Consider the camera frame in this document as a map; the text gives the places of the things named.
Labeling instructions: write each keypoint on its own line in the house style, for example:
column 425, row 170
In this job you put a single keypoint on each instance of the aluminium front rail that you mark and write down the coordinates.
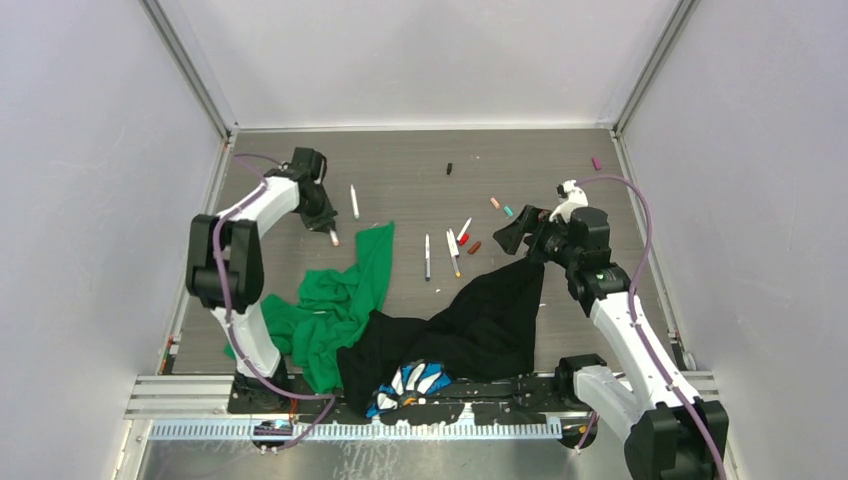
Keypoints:
column 194, row 407

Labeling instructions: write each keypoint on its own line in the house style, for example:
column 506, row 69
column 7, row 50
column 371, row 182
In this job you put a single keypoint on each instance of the white pen red cap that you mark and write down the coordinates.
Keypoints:
column 463, row 236

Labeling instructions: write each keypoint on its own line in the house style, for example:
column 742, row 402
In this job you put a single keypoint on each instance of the white pen black clip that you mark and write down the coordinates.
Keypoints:
column 452, row 243

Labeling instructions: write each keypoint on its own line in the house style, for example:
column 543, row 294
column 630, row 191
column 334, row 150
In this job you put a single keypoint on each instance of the brown pen cap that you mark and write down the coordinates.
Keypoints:
column 474, row 248

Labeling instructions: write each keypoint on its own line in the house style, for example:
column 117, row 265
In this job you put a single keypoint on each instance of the green cloth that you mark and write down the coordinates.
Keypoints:
column 333, row 309

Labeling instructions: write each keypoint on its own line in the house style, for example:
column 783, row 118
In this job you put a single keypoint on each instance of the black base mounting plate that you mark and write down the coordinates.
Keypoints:
column 524, row 399

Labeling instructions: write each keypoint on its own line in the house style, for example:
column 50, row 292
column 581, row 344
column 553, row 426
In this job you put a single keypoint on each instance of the blue white patterned cloth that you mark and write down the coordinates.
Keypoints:
column 408, row 385

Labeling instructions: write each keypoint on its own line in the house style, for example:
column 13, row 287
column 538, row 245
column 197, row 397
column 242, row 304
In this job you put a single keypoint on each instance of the white pen yellow tip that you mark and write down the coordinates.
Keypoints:
column 455, row 265

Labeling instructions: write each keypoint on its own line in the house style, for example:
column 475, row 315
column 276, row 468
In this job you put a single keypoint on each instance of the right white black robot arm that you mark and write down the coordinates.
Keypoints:
column 668, row 430

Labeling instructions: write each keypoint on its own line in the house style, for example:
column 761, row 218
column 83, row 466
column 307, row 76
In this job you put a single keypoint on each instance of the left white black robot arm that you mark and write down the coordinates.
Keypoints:
column 225, row 269

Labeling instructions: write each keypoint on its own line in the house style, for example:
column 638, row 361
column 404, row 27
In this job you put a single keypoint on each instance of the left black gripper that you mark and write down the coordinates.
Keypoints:
column 325, row 221

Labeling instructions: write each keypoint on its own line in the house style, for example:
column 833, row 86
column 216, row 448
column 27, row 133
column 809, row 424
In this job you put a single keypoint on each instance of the black cloth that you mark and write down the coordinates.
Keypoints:
column 487, row 333

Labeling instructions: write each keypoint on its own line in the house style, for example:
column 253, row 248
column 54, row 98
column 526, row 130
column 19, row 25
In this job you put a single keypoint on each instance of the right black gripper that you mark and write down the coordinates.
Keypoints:
column 534, row 221

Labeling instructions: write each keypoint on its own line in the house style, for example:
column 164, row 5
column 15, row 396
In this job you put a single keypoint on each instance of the white pen blue tip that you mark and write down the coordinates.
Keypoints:
column 427, row 257

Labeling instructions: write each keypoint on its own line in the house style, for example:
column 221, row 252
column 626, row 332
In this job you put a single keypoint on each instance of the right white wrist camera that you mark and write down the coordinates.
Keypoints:
column 571, row 197

